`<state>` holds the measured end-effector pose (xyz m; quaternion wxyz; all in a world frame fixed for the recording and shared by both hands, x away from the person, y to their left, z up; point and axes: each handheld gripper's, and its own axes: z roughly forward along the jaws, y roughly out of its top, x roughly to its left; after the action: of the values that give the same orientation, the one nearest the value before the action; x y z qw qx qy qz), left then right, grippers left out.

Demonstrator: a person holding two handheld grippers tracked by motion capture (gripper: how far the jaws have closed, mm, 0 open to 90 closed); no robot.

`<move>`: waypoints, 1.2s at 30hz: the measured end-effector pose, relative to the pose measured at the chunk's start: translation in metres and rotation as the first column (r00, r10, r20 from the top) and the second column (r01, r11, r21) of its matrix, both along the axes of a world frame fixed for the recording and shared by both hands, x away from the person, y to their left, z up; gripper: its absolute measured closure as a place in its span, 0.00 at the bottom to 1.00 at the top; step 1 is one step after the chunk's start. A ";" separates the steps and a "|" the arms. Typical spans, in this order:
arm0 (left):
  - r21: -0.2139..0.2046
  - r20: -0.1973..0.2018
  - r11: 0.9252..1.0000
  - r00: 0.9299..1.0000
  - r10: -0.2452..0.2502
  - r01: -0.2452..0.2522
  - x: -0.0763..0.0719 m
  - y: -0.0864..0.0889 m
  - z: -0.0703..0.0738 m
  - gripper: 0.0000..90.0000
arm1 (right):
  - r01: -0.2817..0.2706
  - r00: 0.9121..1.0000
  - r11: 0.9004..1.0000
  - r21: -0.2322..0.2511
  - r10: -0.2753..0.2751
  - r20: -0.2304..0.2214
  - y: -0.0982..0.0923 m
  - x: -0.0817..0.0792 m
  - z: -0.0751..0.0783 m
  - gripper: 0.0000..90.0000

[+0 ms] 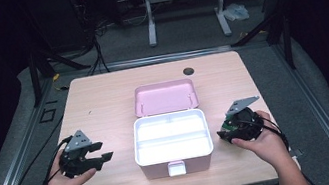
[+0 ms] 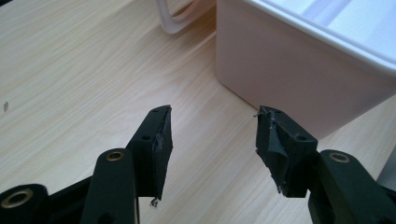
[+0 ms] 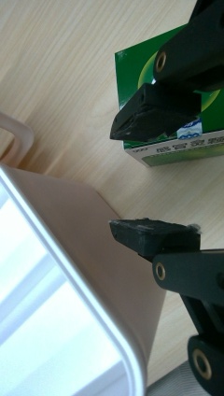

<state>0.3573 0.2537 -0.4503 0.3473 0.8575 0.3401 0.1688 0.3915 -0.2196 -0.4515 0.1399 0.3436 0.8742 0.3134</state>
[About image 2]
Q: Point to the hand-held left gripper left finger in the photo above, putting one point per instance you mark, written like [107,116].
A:
[151,155]

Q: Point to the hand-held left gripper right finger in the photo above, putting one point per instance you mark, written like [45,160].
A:
[289,155]

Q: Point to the pink storage box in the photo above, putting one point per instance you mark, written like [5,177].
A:
[280,62]

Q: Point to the pink box lid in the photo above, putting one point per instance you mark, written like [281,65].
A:
[169,27]

